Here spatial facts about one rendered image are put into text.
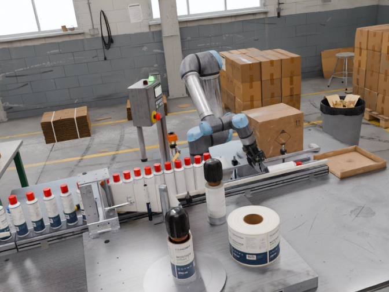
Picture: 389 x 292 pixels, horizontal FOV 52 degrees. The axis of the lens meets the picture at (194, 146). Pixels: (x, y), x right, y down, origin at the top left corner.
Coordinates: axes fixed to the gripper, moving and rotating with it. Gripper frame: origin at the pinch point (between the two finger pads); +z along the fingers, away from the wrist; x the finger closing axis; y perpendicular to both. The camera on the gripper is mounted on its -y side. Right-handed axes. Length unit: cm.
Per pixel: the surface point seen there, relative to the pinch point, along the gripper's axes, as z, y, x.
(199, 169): -21.5, 3.5, -29.5
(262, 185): 5.4, 5.4, -3.7
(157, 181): -27, 2, -50
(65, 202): -42, 3, -92
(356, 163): 29, 3, 53
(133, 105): -65, -3, -42
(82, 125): 38, -382, -111
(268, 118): -12.7, -22.5, 22.6
